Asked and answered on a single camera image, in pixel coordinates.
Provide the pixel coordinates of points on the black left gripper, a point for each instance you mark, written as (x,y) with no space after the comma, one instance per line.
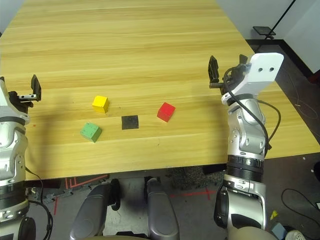
(15,98)

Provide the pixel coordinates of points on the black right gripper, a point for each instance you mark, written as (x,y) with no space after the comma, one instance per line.
(233,75)

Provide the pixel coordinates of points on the yellow wooden block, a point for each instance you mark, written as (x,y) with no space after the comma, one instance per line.
(100,102)

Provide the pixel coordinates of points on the green wooden block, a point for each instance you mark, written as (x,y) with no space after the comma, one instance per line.
(90,131)

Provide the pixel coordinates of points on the red wooden block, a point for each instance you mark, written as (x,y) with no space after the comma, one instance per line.
(166,111)

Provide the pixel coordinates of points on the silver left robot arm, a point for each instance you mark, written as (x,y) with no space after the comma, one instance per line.
(12,150)

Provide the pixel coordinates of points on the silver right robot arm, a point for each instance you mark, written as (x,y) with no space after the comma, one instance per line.
(250,135)

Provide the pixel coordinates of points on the black floor stand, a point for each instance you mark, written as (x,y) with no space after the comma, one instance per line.
(263,30)

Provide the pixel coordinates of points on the maroon furniture piece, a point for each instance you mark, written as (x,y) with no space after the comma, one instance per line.
(315,77)

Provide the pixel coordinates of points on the black square table marker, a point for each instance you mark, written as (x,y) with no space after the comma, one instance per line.
(130,122)

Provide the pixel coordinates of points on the dark speckled floor mat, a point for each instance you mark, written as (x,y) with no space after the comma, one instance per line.
(190,176)

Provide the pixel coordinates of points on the black round floor object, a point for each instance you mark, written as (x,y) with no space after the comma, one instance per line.
(317,170)

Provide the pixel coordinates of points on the grey robot left leg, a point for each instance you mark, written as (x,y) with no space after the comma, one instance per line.
(90,212)

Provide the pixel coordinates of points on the grey robot leg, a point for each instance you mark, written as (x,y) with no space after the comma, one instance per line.
(160,212)
(90,212)

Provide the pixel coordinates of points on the small yellow floor object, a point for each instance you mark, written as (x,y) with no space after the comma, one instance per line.
(274,215)

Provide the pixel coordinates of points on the grey robot right leg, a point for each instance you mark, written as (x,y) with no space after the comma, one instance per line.
(160,212)

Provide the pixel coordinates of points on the beige robot torso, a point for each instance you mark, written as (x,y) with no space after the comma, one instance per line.
(250,235)

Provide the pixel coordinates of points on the blue-grey floor box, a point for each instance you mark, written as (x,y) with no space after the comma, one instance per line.
(278,230)

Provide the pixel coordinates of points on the white sneaker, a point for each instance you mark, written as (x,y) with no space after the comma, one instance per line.
(296,236)

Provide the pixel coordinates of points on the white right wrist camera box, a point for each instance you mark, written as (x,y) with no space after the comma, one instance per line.
(262,72)

